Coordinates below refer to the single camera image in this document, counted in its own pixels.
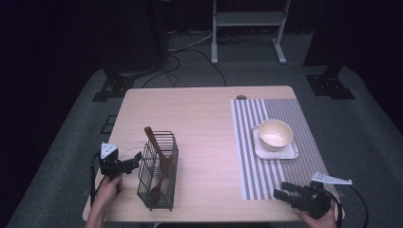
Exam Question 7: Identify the black wire basket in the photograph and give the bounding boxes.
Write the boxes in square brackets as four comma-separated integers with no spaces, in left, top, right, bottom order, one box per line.
[136,130,180,212]

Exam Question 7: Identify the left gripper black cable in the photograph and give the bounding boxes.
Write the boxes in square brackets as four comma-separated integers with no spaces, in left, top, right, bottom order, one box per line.
[89,151,103,207]

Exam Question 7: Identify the grey striped placemat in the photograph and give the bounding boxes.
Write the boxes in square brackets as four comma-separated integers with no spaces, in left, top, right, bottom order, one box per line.
[230,98,340,201]

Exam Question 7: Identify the brown wooden spatula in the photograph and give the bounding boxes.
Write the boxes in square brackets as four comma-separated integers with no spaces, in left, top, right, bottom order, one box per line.
[144,125,174,177]

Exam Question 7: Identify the white metal stand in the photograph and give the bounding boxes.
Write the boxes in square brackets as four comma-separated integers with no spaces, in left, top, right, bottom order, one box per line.
[210,0,292,66]

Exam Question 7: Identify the black square floor frame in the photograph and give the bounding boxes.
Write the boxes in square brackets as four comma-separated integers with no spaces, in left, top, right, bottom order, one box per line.
[100,114,119,135]

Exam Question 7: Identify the black floor cable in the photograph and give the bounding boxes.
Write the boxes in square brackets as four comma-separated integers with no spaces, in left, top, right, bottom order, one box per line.
[141,54,182,89]
[167,47,227,87]

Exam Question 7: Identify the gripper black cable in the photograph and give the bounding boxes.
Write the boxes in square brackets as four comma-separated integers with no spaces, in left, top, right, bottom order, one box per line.
[89,151,103,207]
[327,183,371,228]

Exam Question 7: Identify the person's right hand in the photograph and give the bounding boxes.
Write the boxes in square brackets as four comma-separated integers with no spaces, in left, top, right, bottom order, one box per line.
[293,200,338,228]

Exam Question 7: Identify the cream bowl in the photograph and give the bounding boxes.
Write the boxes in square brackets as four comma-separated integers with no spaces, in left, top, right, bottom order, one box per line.
[258,118,295,152]

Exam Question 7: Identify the person's left hand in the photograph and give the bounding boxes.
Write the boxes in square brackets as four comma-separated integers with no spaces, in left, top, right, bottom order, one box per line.
[94,174,125,211]

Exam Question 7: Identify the black stand base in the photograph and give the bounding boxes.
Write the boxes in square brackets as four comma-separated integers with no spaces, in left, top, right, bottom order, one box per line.
[91,65,137,104]
[304,63,356,101]

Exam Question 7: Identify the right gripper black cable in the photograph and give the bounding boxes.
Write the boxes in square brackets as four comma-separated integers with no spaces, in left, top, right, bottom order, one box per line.
[327,183,371,228]

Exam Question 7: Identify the white square plate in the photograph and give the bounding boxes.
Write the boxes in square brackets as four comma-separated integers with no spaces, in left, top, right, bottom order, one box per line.
[251,124,299,161]

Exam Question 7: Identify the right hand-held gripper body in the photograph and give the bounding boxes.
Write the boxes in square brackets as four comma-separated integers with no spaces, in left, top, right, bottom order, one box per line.
[291,172,354,220]

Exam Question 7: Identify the grey floor cable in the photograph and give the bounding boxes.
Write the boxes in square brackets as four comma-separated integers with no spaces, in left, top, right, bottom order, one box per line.
[166,30,214,53]

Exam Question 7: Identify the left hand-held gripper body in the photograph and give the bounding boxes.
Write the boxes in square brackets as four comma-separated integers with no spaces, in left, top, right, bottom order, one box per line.
[99,142,136,181]

